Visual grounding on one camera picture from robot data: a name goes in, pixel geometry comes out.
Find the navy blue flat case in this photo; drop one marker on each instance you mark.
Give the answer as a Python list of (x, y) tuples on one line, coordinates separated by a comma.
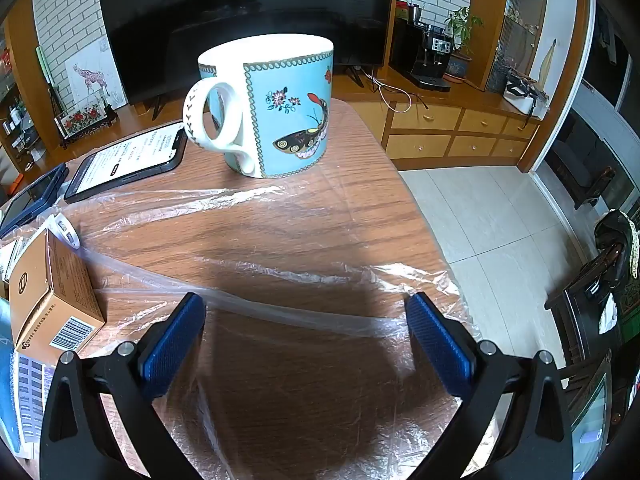
[(45, 185)]

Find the giraffe drawing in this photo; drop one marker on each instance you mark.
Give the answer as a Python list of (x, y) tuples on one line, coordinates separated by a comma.
[(92, 77)]

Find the glass display cabinet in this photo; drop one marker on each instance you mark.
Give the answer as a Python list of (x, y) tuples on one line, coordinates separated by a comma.
[(520, 10)]

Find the metal cup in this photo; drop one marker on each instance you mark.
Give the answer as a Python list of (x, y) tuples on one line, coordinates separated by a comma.
[(413, 13)]

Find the green rolled tube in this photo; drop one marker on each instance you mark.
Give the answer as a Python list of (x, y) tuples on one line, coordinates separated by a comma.
[(44, 67)]

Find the tan cardboard box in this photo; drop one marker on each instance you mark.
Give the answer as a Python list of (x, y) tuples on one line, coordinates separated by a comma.
[(55, 285)]

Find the wooden shelf unit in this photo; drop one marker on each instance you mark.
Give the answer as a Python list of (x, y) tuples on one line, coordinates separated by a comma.
[(15, 110)]

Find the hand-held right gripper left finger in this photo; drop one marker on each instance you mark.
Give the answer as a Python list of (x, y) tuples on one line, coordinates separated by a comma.
[(170, 345)]

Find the wooden drawer cabinet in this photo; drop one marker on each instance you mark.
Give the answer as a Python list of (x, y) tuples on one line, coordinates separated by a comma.
[(425, 145)]

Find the black coffee machine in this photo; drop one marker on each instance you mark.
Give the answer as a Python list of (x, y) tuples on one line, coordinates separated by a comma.
[(432, 55)]

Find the dark wooden chair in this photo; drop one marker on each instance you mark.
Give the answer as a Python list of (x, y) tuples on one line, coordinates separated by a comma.
[(575, 320)]

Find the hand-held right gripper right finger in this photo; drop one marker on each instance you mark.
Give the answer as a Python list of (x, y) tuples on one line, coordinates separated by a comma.
[(440, 340)]

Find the potted green plant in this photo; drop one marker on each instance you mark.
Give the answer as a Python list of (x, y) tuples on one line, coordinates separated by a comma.
[(457, 67)]

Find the blue butterfly ceramic mug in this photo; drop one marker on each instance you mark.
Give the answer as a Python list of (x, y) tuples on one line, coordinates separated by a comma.
[(280, 110)]

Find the black smartphone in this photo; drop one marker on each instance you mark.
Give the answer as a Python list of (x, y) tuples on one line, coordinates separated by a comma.
[(125, 160)]

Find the clear plastic table cover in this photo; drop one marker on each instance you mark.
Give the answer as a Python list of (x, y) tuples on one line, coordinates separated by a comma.
[(250, 195)]

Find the white basket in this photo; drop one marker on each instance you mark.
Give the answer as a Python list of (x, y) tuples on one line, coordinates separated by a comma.
[(520, 102)]

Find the large black television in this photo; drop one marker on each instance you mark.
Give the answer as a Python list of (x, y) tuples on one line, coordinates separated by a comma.
[(200, 20)]

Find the white flat rectangular box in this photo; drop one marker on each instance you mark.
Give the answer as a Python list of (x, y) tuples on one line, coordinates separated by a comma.
[(35, 395)]

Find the framed red flower picture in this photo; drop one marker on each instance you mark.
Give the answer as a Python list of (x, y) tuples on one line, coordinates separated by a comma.
[(82, 119)]

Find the feather decoration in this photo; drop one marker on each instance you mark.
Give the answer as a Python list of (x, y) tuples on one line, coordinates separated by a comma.
[(548, 62)]

